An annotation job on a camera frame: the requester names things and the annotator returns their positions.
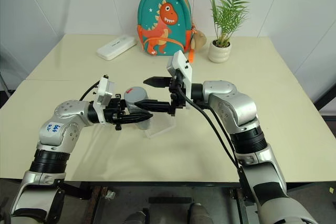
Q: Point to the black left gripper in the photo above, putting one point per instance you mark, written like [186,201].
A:
[113,112]

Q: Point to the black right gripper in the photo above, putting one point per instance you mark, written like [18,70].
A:
[176,98]

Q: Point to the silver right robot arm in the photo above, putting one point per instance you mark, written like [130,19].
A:
[236,113]

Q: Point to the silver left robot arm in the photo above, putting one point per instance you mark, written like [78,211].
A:
[65,129]

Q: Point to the grey jar lid red mark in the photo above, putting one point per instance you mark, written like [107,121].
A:
[136,95]

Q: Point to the clear plastic box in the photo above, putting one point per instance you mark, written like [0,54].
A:
[161,127]

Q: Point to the white oblong case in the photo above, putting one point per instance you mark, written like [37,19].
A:
[116,47]

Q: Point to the beige plush pendant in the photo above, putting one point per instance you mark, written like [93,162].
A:
[199,40]

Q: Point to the teal dinosaur backpack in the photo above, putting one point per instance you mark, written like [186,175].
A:
[164,22]

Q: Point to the white ceramic plant pot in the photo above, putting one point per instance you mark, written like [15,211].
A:
[220,51]

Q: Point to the white sticker blue writing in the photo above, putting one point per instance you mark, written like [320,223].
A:
[53,128]

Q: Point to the dark rounded shape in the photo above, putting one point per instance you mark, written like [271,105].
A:
[136,217]
[198,214]

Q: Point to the green palm plant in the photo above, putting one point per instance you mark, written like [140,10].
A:
[228,9]

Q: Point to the black metal stand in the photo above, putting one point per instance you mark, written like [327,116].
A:
[327,98]

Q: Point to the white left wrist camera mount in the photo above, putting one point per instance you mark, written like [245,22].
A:
[104,95]

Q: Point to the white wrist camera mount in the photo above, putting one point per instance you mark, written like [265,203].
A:
[104,95]
[182,72]

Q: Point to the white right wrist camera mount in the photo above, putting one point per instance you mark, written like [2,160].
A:
[182,72]

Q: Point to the dark metal table frame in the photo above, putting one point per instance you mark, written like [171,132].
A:
[168,186]

